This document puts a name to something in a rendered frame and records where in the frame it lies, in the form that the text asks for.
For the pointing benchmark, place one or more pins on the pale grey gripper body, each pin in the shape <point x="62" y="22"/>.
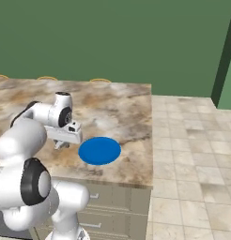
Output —
<point x="62" y="135"/>

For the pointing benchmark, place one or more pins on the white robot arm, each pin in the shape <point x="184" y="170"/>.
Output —
<point x="17" y="184"/>

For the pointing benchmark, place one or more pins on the blue round plate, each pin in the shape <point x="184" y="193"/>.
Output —
<point x="100" y="150"/>

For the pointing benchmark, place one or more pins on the yellow wooden stool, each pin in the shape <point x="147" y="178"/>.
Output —
<point x="47" y="78"/>
<point x="1" y="76"/>
<point x="100" y="80"/>

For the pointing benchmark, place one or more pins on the beige drawer front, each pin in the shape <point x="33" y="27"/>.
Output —
<point x="111" y="226"/>
<point x="111" y="198"/>

